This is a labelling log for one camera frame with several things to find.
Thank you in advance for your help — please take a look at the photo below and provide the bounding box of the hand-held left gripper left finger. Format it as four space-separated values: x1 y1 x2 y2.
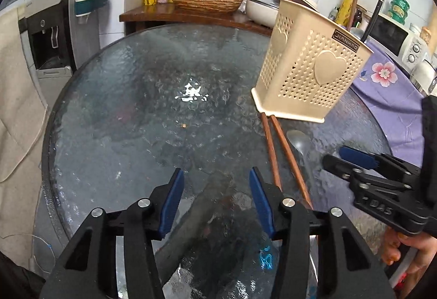
41 167 185 299

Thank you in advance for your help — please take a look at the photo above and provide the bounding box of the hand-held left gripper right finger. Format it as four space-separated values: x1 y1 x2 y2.
249 167 397 299

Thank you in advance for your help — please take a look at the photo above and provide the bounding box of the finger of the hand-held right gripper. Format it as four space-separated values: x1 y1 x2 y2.
323 153 365 184
339 146 421 181

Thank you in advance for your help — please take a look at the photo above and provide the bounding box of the grey translucent spoon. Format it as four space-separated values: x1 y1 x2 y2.
286 130 320 177

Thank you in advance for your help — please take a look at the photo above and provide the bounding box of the beige plastic utensil holder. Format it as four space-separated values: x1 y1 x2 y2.
251 0 374 124

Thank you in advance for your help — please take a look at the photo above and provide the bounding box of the black chopstick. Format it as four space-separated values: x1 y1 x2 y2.
362 0 386 44

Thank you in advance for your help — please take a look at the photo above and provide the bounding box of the person's right hand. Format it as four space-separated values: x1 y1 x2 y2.
380 227 437 286

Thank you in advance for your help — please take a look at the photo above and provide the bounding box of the purple floral cloth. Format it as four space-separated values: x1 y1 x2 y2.
348 36 437 177

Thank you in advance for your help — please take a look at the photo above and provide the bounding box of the white electric kettle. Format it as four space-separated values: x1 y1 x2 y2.
410 58 437 95

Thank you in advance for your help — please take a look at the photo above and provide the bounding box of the white microwave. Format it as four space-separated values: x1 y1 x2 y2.
365 14 427 67

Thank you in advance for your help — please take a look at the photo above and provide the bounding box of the yellow wrap roll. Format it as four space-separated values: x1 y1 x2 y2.
335 0 356 26

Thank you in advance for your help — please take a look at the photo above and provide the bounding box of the white pot with lid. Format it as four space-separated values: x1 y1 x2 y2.
246 0 280 26

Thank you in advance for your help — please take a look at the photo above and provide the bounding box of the beige cloth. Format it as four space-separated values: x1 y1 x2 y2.
0 7 52 272

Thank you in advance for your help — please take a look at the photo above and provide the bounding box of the dark wooden counter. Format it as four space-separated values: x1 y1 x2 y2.
119 5 274 36

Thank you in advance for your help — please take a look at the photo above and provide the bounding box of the grey water dispenser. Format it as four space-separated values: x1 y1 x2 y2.
20 0 100 108

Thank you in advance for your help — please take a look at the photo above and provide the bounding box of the teal cup holder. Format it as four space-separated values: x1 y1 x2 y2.
74 0 110 17

